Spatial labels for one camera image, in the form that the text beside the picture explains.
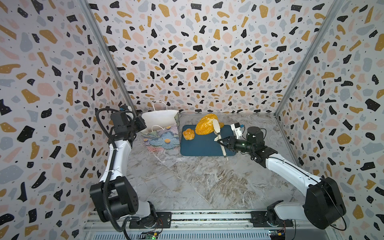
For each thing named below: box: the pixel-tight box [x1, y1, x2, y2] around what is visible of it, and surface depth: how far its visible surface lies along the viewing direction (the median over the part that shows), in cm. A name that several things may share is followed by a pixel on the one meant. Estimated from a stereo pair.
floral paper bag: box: [141, 109, 181, 150], surface depth 89 cm
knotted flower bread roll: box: [182, 128, 195, 141], surface depth 105 cm
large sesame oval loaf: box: [195, 113, 218, 136], surface depth 85 cm
